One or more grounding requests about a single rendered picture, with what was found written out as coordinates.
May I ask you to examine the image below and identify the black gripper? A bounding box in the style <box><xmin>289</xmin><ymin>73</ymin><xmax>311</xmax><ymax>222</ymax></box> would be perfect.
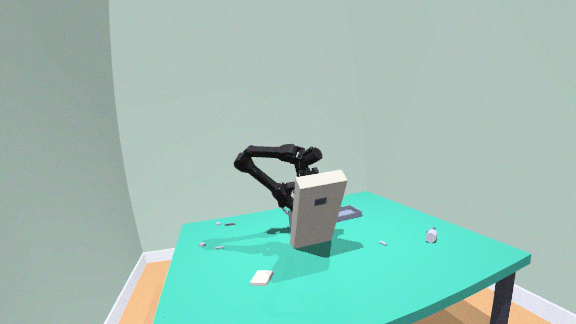
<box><xmin>284</xmin><ymin>167</ymin><xmax>310</xmax><ymax>193</ymax></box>

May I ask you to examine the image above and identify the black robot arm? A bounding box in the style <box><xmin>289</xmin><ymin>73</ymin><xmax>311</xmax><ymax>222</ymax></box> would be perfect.
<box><xmin>234</xmin><ymin>144</ymin><xmax>323</xmax><ymax>212</ymax></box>

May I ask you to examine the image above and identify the white flat block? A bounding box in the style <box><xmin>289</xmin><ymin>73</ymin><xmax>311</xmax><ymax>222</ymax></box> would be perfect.
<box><xmin>250</xmin><ymin>270</ymin><xmax>273</xmax><ymax>286</ymax></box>

